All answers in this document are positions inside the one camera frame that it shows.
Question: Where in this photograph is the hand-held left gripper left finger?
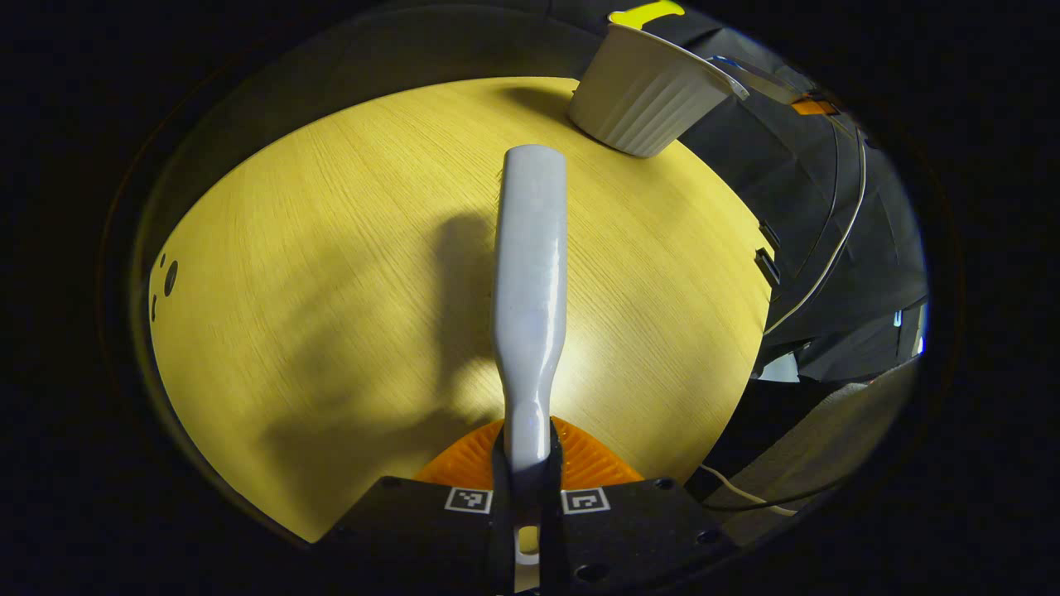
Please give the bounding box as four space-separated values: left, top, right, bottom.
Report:
319 418 509 596

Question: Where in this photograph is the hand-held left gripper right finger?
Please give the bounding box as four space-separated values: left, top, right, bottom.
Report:
542 416 738 596

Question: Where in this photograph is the white garbage bin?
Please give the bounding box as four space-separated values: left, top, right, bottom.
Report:
567 23 750 158

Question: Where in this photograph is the small grey broom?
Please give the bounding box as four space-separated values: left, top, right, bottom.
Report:
493 145 569 593

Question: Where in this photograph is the wooden desktop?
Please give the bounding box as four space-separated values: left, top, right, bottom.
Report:
147 76 775 543

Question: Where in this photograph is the white cable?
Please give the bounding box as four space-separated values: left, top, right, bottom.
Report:
764 124 868 335
700 464 797 517

